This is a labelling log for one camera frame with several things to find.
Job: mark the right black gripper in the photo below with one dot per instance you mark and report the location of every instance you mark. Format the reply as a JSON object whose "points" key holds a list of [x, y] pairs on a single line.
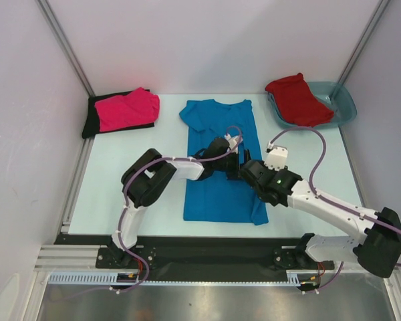
{"points": [[273, 170]]}

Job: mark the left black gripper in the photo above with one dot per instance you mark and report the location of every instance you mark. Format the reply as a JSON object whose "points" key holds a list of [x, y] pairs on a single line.
{"points": [[233, 175]]}

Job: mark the blue t shirt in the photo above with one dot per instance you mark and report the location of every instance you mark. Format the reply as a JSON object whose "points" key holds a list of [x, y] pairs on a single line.
{"points": [[217, 198]]}

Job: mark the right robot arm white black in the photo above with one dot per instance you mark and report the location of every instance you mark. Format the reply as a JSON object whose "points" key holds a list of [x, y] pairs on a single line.
{"points": [[373, 238]]}

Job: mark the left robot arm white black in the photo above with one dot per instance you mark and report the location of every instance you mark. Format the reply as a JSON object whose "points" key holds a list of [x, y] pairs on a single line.
{"points": [[145, 181]]}

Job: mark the red t shirt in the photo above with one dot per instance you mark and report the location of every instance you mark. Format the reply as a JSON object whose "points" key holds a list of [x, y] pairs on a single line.
{"points": [[296, 103]]}

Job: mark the teal plastic basin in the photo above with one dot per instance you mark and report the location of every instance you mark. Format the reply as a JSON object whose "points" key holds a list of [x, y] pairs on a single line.
{"points": [[334, 97]]}

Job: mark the pink folded t shirt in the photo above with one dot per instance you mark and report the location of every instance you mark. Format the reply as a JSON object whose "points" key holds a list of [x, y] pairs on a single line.
{"points": [[139, 108]]}

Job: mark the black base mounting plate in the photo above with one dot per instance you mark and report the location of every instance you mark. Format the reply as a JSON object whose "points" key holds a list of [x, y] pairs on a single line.
{"points": [[211, 273]]}

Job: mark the black folded t shirt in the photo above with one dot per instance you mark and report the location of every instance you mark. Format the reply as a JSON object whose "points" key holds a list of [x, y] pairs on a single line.
{"points": [[91, 126]]}

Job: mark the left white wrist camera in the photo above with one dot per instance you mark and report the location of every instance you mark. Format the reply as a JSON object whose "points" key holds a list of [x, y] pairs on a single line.
{"points": [[234, 142]]}

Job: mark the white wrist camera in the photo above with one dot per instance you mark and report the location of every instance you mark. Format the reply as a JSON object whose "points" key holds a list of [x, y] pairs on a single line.
{"points": [[234, 142], [276, 157]]}

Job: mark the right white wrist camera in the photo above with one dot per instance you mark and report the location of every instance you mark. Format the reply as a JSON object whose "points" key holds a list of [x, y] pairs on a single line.
{"points": [[276, 157]]}

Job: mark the white slotted cable duct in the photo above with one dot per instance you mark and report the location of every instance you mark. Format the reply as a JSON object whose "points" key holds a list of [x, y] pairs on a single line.
{"points": [[127, 279]]}

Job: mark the right aluminium corner post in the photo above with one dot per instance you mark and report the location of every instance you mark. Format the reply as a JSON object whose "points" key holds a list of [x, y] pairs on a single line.
{"points": [[364, 39]]}

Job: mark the aluminium corner post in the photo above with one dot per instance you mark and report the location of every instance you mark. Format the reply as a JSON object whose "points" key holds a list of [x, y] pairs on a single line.
{"points": [[364, 39], [65, 45]]}

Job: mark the left aluminium corner post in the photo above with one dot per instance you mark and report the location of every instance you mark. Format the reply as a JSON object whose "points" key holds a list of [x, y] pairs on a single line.
{"points": [[65, 45]]}

